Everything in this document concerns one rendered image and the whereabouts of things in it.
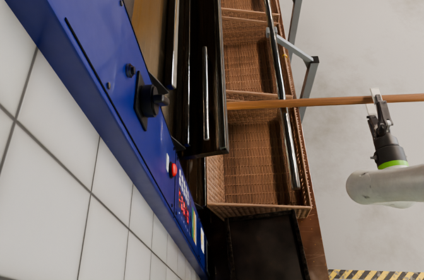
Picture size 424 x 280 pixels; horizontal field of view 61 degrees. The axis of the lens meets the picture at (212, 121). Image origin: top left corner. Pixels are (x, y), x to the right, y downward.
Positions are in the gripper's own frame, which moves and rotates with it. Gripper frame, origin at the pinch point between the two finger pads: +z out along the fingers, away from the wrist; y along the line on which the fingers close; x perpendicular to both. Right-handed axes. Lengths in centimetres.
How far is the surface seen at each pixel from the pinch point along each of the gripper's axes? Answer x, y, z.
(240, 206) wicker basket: -50, 38, -26
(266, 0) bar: -33, 1, 58
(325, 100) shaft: -17.4, -1.8, -0.2
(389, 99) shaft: 5.3, -1.0, -0.8
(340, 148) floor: 23, 119, 39
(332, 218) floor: 9, 119, -9
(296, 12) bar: -12, 35, 87
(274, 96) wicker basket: -29, 44, 35
